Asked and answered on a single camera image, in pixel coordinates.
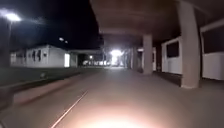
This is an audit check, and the grey concrete walkway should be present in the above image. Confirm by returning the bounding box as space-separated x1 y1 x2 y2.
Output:
0 66 224 128

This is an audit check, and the concrete canopy roof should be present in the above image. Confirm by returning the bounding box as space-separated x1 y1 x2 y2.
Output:
88 0 224 45

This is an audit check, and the white single-storey building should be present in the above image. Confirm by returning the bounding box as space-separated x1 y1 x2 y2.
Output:
9 44 80 69

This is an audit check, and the thick concrete pillar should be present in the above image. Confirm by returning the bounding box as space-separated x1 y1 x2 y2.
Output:
176 0 203 90

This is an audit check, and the concrete kerb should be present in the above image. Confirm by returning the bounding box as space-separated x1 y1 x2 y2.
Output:
0 71 88 108

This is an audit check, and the dark grass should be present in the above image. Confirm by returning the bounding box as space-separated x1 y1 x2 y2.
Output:
0 66 101 87

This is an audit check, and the white building with dark windows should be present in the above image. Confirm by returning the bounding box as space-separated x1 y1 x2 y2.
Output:
161 19 224 82

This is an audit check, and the street lamp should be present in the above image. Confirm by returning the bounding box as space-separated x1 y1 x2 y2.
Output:
3 11 22 68

